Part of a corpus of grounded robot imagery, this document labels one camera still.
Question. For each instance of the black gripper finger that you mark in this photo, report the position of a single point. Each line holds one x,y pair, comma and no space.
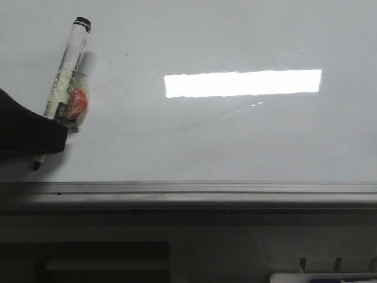
25,133

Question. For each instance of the red magnet taped to marker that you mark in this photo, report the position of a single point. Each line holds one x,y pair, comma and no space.
74,112

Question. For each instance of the white black whiteboard marker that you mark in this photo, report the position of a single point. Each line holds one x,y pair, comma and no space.
70,62

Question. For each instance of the white marker tray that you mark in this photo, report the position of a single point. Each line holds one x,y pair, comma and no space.
322,277

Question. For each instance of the white whiteboard with aluminium frame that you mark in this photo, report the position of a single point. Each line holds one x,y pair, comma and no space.
201,105

